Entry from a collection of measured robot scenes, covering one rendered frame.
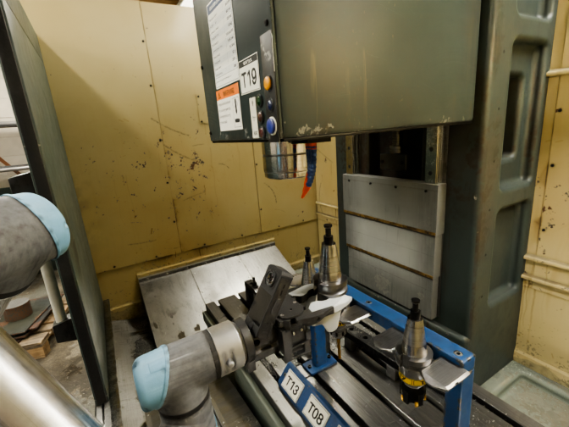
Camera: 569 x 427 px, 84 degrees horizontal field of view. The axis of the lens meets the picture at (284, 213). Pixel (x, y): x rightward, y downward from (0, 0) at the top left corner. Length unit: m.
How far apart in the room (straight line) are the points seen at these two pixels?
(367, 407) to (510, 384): 0.79
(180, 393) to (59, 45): 1.68
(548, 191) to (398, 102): 0.77
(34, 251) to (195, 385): 0.30
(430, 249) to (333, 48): 0.79
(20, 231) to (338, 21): 0.65
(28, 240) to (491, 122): 1.13
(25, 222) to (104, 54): 1.44
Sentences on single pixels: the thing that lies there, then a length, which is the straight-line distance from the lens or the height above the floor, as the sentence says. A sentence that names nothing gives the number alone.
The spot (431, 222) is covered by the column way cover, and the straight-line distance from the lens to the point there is 1.20.
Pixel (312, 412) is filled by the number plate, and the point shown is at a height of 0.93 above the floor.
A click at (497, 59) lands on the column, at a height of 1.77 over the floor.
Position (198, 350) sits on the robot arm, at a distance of 0.51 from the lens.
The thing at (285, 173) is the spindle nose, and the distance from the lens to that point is 0.95.
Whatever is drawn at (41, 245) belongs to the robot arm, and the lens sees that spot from 0.58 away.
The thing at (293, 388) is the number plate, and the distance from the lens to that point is 1.01.
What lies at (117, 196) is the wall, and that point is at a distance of 1.90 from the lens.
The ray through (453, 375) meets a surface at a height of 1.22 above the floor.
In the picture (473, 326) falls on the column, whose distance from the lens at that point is 1.35.
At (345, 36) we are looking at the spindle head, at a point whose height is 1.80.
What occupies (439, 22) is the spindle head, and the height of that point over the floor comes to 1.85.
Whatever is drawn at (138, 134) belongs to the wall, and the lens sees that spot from 1.89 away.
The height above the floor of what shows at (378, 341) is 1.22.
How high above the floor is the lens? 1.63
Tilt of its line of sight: 15 degrees down
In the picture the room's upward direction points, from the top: 5 degrees counter-clockwise
